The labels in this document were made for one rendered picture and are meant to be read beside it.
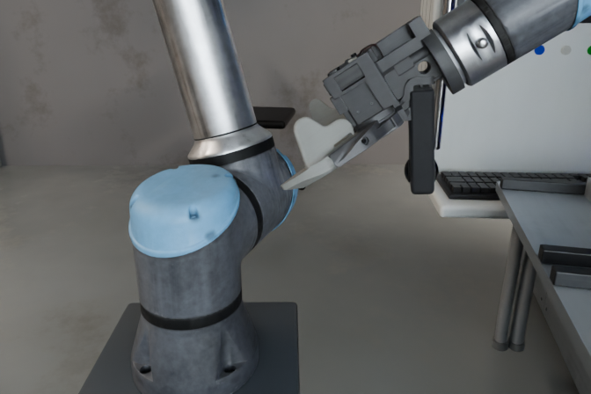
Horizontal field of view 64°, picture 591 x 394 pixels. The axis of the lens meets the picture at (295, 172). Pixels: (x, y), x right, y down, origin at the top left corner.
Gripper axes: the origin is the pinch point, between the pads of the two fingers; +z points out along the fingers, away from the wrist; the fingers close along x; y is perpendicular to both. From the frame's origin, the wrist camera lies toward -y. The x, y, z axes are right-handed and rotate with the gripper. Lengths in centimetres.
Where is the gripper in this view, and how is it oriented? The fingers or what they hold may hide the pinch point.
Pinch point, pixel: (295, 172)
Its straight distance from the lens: 54.1
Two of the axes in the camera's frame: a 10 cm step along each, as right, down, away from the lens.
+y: -5.5, -8.2, -1.8
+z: -8.2, 4.9, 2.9
